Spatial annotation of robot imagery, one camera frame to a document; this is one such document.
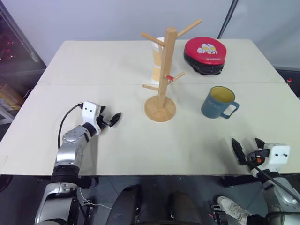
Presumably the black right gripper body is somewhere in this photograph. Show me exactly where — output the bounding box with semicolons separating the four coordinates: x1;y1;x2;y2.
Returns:
243;148;270;167

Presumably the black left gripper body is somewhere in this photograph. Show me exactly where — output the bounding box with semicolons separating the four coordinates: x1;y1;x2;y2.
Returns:
95;106;113;130

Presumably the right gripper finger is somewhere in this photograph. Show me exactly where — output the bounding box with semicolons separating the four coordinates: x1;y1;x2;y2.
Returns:
231;137;247;166
254;137;266;151

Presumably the wooden mug tree stand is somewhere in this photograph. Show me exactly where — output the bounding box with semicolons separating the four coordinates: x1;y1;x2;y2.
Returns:
141;18;203;122

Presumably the white orange paper cup stack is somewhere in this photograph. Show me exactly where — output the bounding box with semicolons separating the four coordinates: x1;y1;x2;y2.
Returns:
150;37;166;84

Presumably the blue enamel mug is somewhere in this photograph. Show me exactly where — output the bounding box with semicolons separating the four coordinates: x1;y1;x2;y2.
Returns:
201;86;240;119

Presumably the white sneaker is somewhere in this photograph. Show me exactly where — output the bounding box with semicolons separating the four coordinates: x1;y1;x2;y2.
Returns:
215;195;252;224

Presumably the black floor device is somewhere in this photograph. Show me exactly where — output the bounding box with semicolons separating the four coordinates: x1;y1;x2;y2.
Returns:
209;201;230;225

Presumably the dark rounded shape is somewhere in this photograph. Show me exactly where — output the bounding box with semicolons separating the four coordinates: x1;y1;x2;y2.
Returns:
165;191;201;225
110;184;142;225

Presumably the red black boxing pad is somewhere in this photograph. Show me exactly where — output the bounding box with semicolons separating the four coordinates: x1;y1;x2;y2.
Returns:
183;37;227;76

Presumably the black tripod stand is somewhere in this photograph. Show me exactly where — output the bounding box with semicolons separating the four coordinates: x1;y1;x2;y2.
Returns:
217;0;240;39

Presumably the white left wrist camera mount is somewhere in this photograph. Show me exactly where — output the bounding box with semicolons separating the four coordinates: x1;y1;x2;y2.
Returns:
82;101;102;131

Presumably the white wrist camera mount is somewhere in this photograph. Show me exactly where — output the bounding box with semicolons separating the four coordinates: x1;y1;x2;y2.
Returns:
266;142;291;172
82;101;102;131

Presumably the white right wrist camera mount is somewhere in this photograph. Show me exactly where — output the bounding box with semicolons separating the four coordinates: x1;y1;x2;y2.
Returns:
266;142;291;172

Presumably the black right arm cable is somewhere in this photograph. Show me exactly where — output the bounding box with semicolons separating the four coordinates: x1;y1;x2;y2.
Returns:
249;159;300;205

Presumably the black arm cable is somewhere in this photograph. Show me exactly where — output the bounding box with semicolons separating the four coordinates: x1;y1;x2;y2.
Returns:
57;102;84;151
249;159;300;205

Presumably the black table frame bracket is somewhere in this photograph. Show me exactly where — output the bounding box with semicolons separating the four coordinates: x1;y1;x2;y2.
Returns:
219;175;259;188

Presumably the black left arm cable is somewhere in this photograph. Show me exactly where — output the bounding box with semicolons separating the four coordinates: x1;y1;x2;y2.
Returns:
57;102;84;151

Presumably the thin white floor cable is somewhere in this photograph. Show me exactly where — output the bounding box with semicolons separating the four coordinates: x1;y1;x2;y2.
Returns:
79;187;113;210

